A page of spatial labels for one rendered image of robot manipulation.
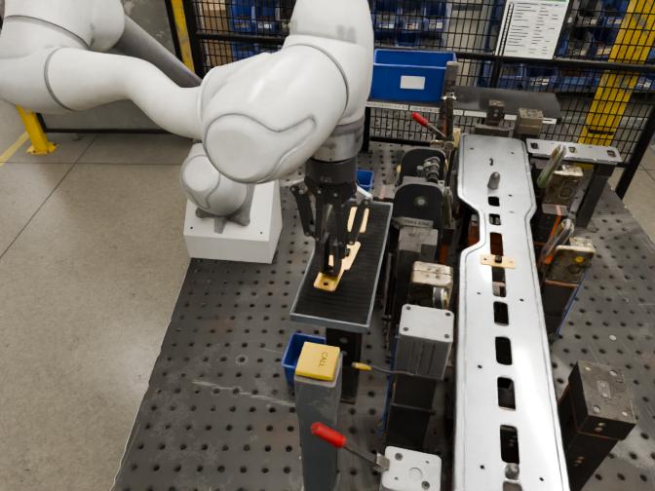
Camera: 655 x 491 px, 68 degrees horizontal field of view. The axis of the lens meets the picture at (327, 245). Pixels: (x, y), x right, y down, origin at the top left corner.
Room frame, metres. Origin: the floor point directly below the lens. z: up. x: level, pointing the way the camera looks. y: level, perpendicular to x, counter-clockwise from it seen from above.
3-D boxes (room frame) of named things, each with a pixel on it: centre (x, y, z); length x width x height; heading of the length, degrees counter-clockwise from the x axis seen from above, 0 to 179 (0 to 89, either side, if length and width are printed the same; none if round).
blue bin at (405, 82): (1.83, -0.32, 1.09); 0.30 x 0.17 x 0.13; 82
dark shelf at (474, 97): (1.81, -0.42, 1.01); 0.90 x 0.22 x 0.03; 78
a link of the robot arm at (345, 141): (0.62, -0.01, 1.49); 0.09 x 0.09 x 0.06
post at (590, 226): (1.41, -0.92, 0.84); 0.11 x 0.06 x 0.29; 78
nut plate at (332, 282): (0.62, -0.01, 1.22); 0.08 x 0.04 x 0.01; 162
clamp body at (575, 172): (1.24, -0.71, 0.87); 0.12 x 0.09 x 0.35; 78
